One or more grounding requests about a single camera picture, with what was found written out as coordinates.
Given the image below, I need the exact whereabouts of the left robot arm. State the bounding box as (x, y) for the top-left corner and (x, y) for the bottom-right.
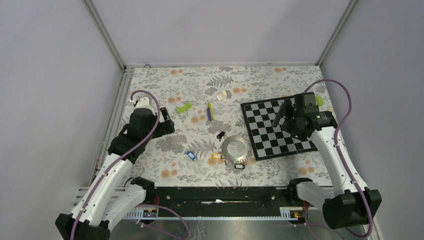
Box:
(55, 107), (175, 240)

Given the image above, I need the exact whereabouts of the cream toy block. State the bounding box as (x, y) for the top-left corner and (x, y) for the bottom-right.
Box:
(216, 90), (228, 101)

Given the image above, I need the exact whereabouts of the large silver keyring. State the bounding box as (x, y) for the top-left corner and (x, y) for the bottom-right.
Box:
(221, 135), (250, 164)

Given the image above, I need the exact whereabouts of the black white chessboard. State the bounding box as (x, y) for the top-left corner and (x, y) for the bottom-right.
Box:
(240, 96), (317, 161)

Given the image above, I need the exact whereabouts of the white black key tag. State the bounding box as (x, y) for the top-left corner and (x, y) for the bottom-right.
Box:
(233, 163), (246, 170)

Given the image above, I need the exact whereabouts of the small green block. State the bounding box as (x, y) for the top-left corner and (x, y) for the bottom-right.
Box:
(315, 95), (324, 107)

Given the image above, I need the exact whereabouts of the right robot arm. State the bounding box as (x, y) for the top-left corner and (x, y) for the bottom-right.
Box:
(272, 92), (382, 230)

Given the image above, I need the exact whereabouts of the floral table mat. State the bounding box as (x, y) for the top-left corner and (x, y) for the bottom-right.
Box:
(119, 66), (333, 187)

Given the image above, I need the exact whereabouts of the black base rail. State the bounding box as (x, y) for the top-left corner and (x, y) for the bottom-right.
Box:
(137, 186), (305, 220)

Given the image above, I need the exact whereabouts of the yellow key tag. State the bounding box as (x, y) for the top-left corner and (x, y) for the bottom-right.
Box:
(211, 153), (222, 160)

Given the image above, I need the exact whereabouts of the blue key tag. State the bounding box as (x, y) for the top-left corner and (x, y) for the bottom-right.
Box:
(186, 151), (197, 161)

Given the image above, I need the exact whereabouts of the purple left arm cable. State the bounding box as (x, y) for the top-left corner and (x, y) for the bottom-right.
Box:
(69, 90), (162, 240)

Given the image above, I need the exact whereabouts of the green curved block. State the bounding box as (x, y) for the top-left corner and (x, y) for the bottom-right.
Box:
(176, 102), (192, 114)

